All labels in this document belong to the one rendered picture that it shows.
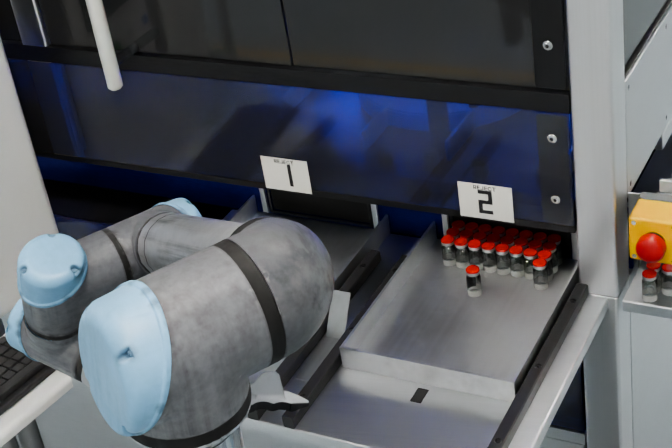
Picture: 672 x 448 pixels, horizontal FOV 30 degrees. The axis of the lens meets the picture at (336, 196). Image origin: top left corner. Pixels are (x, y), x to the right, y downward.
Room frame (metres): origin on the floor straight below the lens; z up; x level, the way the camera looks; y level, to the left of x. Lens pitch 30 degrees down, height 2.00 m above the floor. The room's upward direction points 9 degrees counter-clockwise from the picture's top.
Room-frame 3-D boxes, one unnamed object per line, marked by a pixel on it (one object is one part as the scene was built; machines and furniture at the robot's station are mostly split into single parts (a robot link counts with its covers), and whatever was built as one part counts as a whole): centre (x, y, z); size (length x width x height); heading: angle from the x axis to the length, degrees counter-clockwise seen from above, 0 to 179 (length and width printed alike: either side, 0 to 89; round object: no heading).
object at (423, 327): (1.50, -0.17, 0.90); 0.34 x 0.26 x 0.04; 149
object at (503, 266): (1.59, -0.23, 0.91); 0.18 x 0.02 x 0.05; 59
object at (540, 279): (1.53, -0.28, 0.91); 0.02 x 0.02 x 0.05
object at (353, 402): (1.53, 0.01, 0.87); 0.70 x 0.48 x 0.02; 59
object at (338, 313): (1.46, 0.05, 0.91); 0.14 x 0.03 x 0.06; 149
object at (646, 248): (1.43, -0.42, 0.99); 0.04 x 0.04 x 0.04; 59
